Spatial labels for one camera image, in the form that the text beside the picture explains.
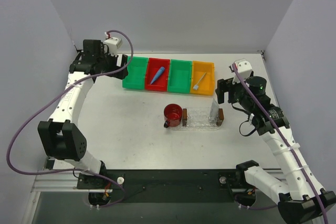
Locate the red mug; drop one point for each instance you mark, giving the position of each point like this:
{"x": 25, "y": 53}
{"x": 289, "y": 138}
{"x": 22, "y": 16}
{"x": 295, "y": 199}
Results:
{"x": 173, "y": 115}

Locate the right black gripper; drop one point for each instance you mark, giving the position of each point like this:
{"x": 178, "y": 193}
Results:
{"x": 227, "y": 92}

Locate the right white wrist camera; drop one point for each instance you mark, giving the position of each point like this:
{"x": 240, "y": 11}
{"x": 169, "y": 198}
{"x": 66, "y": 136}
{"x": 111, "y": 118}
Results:
{"x": 243, "y": 67}

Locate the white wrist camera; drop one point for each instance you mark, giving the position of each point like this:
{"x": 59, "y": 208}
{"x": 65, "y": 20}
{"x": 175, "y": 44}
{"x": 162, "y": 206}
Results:
{"x": 112, "y": 45}
{"x": 243, "y": 67}

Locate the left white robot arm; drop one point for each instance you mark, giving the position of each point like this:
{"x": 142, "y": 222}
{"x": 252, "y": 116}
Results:
{"x": 60, "y": 135}

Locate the red bin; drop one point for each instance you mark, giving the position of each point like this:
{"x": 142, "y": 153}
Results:
{"x": 153, "y": 66}

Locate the green bin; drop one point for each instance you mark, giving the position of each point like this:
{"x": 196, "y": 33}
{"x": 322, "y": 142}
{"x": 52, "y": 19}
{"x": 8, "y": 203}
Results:
{"x": 135, "y": 79}
{"x": 179, "y": 80}

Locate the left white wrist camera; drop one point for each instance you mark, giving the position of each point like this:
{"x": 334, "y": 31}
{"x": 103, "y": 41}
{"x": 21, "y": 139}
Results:
{"x": 112, "y": 45}

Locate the white toothbrush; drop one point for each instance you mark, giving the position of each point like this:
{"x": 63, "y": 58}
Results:
{"x": 196, "y": 86}

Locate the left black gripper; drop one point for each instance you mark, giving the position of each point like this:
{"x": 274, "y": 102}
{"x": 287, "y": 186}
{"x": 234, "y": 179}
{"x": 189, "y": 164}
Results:
{"x": 115, "y": 66}

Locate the yellow bin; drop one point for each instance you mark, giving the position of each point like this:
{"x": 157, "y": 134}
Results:
{"x": 207, "y": 85}

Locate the clear holder with wooden ends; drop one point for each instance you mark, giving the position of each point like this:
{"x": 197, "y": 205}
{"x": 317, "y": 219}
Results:
{"x": 203, "y": 117}

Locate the clear textured oval tray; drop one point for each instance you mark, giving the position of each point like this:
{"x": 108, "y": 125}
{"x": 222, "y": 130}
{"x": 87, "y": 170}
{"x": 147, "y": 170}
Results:
{"x": 199, "y": 128}

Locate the right green bin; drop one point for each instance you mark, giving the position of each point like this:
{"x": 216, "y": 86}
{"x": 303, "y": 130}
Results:
{"x": 179, "y": 80}

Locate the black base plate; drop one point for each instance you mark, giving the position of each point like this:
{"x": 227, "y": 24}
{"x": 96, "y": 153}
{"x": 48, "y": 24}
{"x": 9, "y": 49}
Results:
{"x": 168, "y": 186}

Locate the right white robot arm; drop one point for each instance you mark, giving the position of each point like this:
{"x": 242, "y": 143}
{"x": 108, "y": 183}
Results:
{"x": 301, "y": 197}

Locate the left green bin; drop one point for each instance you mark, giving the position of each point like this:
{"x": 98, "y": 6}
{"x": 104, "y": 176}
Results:
{"x": 135, "y": 79}

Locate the blue toothbrush case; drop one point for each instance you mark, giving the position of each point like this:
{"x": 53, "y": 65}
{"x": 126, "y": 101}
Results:
{"x": 158, "y": 74}

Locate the aluminium frame rail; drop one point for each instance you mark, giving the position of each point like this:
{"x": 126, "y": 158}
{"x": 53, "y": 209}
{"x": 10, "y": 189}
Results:
{"x": 55, "y": 182}

